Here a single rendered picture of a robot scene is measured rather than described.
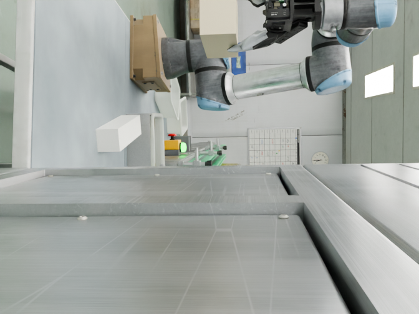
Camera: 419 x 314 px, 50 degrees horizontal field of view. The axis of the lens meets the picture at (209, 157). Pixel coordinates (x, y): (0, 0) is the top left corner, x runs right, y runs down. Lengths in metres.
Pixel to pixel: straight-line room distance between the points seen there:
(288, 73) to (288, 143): 6.14
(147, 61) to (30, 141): 0.75
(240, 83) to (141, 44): 0.36
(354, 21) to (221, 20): 0.28
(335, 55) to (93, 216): 1.14
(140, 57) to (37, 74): 0.69
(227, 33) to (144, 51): 0.65
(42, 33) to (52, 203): 0.55
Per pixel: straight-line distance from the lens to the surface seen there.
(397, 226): 0.34
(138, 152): 1.47
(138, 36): 1.58
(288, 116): 7.62
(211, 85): 1.57
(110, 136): 1.19
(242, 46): 1.00
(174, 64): 1.62
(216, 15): 0.96
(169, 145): 2.05
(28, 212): 0.47
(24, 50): 0.92
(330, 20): 1.00
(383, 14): 1.02
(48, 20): 1.00
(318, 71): 1.46
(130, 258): 0.29
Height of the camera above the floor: 1.15
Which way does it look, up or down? 5 degrees down
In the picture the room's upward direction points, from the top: 89 degrees clockwise
